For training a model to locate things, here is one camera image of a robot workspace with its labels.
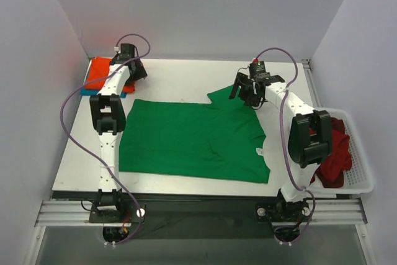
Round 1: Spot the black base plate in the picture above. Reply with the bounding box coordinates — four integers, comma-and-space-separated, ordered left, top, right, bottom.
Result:
88, 198, 310, 243

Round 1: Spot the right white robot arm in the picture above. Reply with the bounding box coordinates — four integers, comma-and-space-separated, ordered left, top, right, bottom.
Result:
229, 58, 332, 220

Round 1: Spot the green t shirt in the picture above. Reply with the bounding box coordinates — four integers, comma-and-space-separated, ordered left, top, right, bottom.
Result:
118, 87, 270, 184

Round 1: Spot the dark red t shirt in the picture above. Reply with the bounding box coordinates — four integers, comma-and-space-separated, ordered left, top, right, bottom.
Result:
310, 117, 352, 189

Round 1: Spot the folded blue t shirt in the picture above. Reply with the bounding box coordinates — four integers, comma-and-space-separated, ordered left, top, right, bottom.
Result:
79, 88, 127, 98

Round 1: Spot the white plastic basket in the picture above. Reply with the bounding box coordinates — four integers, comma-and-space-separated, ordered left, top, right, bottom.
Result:
308, 107, 374, 196

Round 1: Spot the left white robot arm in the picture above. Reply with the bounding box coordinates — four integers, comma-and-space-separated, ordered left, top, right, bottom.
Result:
89, 43, 147, 223

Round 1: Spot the folded orange t shirt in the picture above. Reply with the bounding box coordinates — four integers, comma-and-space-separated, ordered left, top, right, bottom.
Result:
83, 56, 135, 94

